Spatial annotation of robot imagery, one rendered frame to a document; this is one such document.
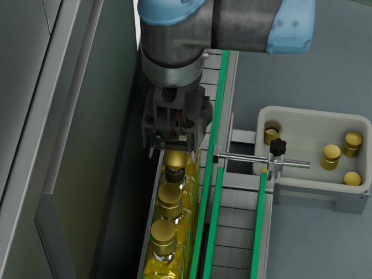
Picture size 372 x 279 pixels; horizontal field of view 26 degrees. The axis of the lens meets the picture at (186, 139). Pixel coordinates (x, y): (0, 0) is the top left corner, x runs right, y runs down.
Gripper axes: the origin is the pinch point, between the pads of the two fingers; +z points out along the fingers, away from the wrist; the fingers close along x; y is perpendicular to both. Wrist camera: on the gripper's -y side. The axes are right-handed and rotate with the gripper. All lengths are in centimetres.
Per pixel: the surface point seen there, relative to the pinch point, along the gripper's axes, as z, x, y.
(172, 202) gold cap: 0.5, 0.7, 9.8
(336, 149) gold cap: 35, 28, -24
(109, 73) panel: -1.1, -11.6, -10.0
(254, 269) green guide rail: 20.1, 13.4, 9.5
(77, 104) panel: -14.5, -11.8, 5.4
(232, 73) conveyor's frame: 28.8, 6.2, -35.5
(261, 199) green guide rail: 20.2, 13.5, -3.2
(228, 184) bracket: 28.2, 7.8, -10.0
